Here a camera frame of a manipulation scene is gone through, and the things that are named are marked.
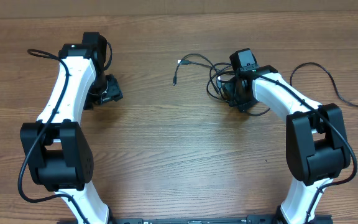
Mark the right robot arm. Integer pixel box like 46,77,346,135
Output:
216,49,357,223

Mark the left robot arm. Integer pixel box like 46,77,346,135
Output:
17,32,123,223

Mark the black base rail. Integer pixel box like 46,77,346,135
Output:
112,215,283,224

